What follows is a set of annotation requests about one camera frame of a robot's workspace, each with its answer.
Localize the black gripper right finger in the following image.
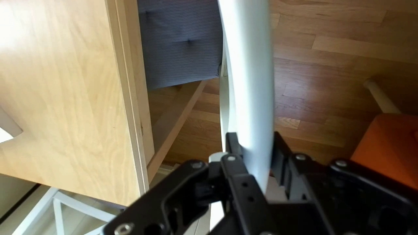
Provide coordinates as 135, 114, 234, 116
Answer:
271, 131, 418, 235

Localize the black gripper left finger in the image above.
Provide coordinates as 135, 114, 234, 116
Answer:
103, 132, 267, 235

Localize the white wooden chair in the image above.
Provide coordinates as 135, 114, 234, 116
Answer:
12, 187, 128, 235
216, 0, 277, 195

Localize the orange armchair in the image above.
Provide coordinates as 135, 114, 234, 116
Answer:
350, 78, 418, 191

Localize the grey tufted seat cushion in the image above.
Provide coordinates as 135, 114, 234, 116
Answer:
137, 0, 225, 91

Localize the light wooden table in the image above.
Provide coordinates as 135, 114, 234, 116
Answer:
0, 0, 208, 208

